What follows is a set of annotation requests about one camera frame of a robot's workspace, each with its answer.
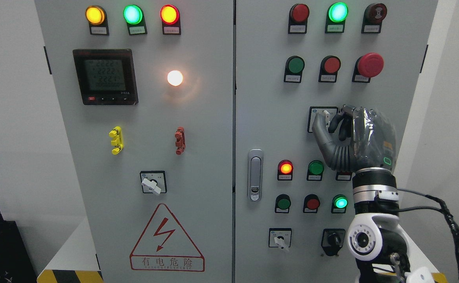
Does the gray robotic hand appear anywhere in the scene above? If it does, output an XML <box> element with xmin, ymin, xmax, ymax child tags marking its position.
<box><xmin>313</xmin><ymin>105</ymin><xmax>397</xmax><ymax>173</ymax></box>

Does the gray rotary switch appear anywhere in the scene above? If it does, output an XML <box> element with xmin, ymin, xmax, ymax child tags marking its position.
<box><xmin>307</xmin><ymin>106</ymin><xmax>339</xmax><ymax>133</ymax></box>
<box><xmin>268</xmin><ymin>228</ymin><xmax>292</xmax><ymax>252</ymax></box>

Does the green indicator light middle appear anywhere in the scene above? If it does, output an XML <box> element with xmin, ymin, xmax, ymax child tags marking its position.
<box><xmin>306</xmin><ymin>160</ymin><xmax>324</xmax><ymax>181</ymax></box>

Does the green indicator light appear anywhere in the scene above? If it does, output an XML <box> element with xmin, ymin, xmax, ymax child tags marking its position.
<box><xmin>306</xmin><ymin>160</ymin><xmax>324</xmax><ymax>181</ymax></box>
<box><xmin>324</xmin><ymin>2</ymin><xmax>348</xmax><ymax>34</ymax></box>
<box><xmin>123</xmin><ymin>5</ymin><xmax>148</xmax><ymax>35</ymax></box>

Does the lit green push button lower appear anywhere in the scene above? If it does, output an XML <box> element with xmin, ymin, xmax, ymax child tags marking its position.
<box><xmin>331</xmin><ymin>195</ymin><xmax>348</xmax><ymax>214</ymax></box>

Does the red emergency stop button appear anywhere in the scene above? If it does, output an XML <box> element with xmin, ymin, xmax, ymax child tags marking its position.
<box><xmin>352</xmin><ymin>52</ymin><xmax>384</xmax><ymax>83</ymax></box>

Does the red push button lower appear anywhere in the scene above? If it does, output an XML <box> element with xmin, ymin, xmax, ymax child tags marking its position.
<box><xmin>302</xmin><ymin>195</ymin><xmax>321</xmax><ymax>213</ymax></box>

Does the red push button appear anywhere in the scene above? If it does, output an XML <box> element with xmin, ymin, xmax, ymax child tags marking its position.
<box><xmin>302</xmin><ymin>195</ymin><xmax>321</xmax><ymax>213</ymax></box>
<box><xmin>319</xmin><ymin>55</ymin><xmax>341</xmax><ymax>83</ymax></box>

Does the red push button upper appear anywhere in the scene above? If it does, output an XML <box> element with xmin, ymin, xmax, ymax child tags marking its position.
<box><xmin>319</xmin><ymin>55</ymin><xmax>341</xmax><ymax>83</ymax></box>

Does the lit red indicator light middle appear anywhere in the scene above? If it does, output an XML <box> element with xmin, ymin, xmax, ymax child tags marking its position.
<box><xmin>277</xmin><ymin>160</ymin><xmax>294</xmax><ymax>181</ymax></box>

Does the green push button upper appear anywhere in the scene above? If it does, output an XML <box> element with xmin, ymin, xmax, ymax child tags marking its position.
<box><xmin>283</xmin><ymin>55</ymin><xmax>305</xmax><ymax>83</ymax></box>

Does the dark red buzzer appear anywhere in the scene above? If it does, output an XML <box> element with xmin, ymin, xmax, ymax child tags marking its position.
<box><xmin>361</xmin><ymin>3</ymin><xmax>388</xmax><ymax>34</ymax></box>

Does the green indicator light top right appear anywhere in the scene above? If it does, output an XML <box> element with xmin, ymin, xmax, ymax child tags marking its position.
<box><xmin>324</xmin><ymin>2</ymin><xmax>348</xmax><ymax>34</ymax></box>

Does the red indicator light top right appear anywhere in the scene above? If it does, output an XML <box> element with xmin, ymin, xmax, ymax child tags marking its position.
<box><xmin>288</xmin><ymin>3</ymin><xmax>310</xmax><ymax>34</ymax></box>

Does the gray electrical cabinet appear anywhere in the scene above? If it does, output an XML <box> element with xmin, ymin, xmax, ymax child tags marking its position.
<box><xmin>35</xmin><ymin>0</ymin><xmax>438</xmax><ymax>283</ymax></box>

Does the red terminal connector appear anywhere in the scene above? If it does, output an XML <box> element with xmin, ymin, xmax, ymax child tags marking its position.
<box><xmin>174</xmin><ymin>127</ymin><xmax>186</xmax><ymax>155</ymax></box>

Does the white glowing indicator light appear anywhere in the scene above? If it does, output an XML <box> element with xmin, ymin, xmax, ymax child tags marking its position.
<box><xmin>167</xmin><ymin>70</ymin><xmax>184</xmax><ymax>87</ymax></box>

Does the red electric hazard warning sticker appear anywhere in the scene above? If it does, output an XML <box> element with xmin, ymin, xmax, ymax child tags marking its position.
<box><xmin>130</xmin><ymin>204</ymin><xmax>205</xmax><ymax>272</ymax></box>

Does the orange red indicator light top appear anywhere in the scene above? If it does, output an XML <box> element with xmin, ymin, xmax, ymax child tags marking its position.
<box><xmin>160</xmin><ymin>5</ymin><xmax>181</xmax><ymax>35</ymax></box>

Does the yellow terminal connector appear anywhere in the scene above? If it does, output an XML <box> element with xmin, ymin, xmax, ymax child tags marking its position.
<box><xmin>109</xmin><ymin>127</ymin><xmax>124</xmax><ymax>155</ymax></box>

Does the green indicator light top left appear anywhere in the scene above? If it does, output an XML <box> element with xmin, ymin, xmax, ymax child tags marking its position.
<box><xmin>123</xmin><ymin>5</ymin><xmax>148</xmax><ymax>35</ymax></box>

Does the black digital power meter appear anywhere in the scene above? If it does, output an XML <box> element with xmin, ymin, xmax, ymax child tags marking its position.
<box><xmin>72</xmin><ymin>49</ymin><xmax>139</xmax><ymax>105</ymax></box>

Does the yellow indicator light top left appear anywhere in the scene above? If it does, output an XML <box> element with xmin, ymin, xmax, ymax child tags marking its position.
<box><xmin>85</xmin><ymin>5</ymin><xmax>109</xmax><ymax>36</ymax></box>

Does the black box with antenna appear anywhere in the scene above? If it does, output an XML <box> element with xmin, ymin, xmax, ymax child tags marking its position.
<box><xmin>0</xmin><ymin>211</ymin><xmax>37</xmax><ymax>283</ymax></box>

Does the black selector knob switch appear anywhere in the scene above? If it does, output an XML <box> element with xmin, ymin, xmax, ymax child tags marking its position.
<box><xmin>321</xmin><ymin>229</ymin><xmax>346</xmax><ymax>256</ymax></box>

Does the silver door latch handle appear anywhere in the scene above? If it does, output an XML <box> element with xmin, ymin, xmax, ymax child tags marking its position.
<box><xmin>247</xmin><ymin>149</ymin><xmax>264</xmax><ymax>201</ymax></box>

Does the gray rotary switch left door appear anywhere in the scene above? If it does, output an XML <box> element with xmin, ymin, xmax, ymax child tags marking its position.
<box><xmin>140</xmin><ymin>171</ymin><xmax>168</xmax><ymax>195</ymax></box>

